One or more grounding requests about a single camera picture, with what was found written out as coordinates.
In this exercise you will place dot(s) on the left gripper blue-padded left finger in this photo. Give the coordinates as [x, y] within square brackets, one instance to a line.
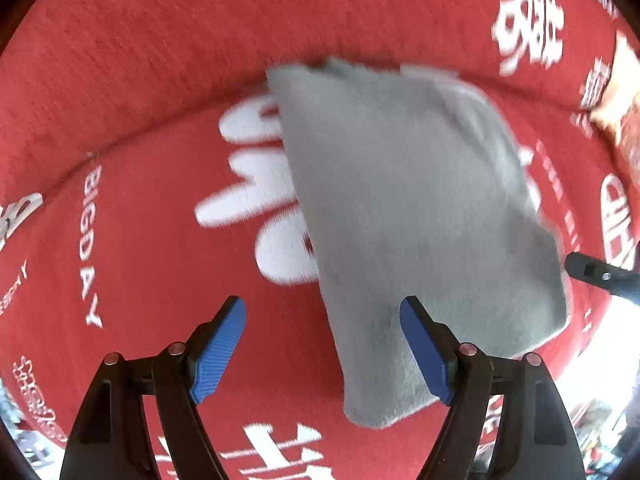
[110, 438]

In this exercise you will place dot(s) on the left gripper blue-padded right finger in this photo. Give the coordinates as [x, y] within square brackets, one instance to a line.
[535, 438]

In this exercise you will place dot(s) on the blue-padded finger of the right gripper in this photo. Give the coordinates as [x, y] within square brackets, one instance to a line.
[617, 281]

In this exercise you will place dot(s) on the grey knit sweater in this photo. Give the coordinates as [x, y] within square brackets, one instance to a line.
[410, 184]

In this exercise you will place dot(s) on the red bedspread with white print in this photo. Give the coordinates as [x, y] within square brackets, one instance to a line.
[145, 239]

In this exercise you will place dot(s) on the orange patterned pillow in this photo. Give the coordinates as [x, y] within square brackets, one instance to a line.
[617, 113]

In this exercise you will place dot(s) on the red pillow with white print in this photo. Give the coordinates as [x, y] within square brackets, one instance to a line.
[79, 75]

